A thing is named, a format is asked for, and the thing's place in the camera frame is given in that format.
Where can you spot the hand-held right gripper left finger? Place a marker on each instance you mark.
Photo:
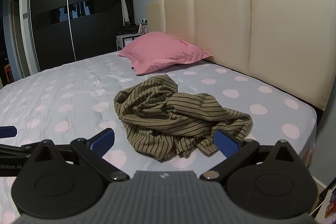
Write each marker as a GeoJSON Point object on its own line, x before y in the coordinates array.
{"type": "Point", "coordinates": [103, 138]}

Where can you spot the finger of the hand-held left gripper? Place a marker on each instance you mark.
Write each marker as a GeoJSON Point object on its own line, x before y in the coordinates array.
{"type": "Point", "coordinates": [15, 150]}
{"type": "Point", "coordinates": [8, 132]}

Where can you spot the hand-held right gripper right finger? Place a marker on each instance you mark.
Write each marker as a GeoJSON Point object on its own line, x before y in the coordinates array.
{"type": "Point", "coordinates": [225, 142]}

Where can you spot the olive striped shirt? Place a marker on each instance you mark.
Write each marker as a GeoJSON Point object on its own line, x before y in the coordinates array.
{"type": "Point", "coordinates": [157, 113]}

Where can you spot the pink pillow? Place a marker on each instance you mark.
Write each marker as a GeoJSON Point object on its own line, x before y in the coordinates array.
{"type": "Point", "coordinates": [157, 53]}

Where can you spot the white nightstand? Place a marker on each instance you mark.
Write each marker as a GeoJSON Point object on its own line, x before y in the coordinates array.
{"type": "Point", "coordinates": [126, 40]}

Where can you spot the cream padded headboard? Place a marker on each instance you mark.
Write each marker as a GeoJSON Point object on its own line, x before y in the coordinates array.
{"type": "Point", "coordinates": [236, 29]}

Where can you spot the dark sliding door wardrobe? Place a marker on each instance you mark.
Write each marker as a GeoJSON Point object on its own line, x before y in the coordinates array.
{"type": "Point", "coordinates": [52, 16]}

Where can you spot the white door frame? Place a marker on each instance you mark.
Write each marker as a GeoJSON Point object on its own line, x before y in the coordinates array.
{"type": "Point", "coordinates": [25, 29]}

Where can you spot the small photo frame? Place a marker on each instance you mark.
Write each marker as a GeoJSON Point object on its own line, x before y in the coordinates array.
{"type": "Point", "coordinates": [143, 28]}

